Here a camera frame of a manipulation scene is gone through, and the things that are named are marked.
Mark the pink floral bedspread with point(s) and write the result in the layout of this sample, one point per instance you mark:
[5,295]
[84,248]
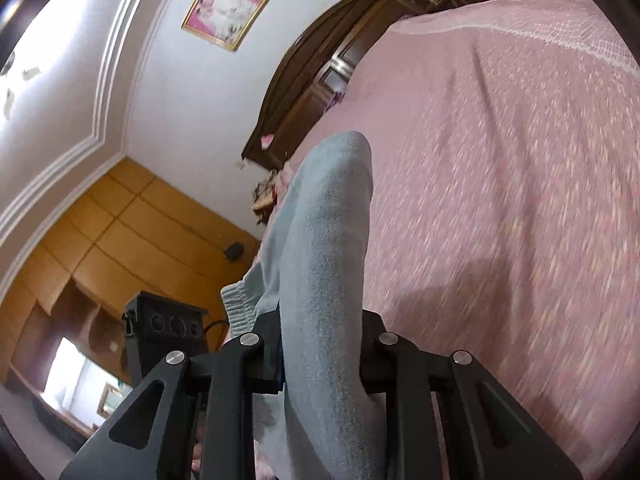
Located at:
[500,160]

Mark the small pink cloth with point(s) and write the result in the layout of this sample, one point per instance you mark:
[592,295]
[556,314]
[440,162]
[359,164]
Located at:
[267,141]

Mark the pile of clothes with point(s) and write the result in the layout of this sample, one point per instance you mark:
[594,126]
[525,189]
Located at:
[265,197]

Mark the dark wooden headboard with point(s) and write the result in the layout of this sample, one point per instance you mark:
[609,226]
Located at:
[310,70]

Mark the wooden wardrobe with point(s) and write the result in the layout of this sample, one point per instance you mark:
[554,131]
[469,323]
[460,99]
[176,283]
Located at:
[150,220]

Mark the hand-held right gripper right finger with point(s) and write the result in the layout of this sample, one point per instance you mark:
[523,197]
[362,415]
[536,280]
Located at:
[372,360]

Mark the wall mirror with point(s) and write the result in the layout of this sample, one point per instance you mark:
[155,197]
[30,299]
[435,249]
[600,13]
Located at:
[70,375]

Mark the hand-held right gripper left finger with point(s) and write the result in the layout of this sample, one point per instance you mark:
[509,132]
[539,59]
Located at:
[265,360]

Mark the purple cloth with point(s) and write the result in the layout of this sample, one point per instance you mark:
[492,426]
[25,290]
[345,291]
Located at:
[336,101]

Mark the small black bag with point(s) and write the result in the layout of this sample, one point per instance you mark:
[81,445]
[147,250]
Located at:
[233,251]

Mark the framed wall picture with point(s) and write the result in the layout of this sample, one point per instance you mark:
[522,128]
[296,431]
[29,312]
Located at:
[225,12]

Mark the grey pants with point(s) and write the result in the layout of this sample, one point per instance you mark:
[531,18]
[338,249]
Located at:
[325,260]

